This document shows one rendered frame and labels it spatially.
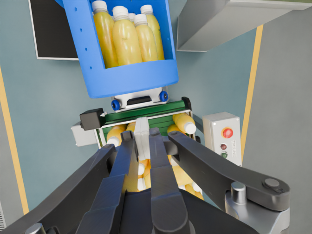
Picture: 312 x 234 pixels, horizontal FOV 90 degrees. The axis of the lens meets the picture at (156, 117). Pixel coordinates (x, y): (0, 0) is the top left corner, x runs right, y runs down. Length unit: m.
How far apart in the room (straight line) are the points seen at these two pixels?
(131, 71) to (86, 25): 0.14
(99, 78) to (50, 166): 1.78
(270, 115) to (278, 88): 0.30
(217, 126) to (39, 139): 1.79
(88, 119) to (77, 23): 0.34
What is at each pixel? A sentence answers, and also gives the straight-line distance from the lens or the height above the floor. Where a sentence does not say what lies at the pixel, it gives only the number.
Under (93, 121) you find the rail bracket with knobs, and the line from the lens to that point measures 0.66.
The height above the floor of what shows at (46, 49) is 0.15.
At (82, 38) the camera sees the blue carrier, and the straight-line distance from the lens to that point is 0.44.
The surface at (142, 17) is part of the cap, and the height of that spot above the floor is 1.12.
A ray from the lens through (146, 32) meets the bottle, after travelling 0.50.
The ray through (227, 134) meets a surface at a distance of 0.60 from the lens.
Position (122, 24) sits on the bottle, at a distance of 0.46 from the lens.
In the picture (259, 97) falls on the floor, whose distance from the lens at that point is 2.04.
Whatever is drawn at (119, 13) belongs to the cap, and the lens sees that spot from 0.48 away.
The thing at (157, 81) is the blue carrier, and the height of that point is 1.22.
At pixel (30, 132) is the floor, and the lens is 2.05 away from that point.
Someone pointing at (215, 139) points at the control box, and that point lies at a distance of 0.61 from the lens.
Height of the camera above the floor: 1.61
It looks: 76 degrees down
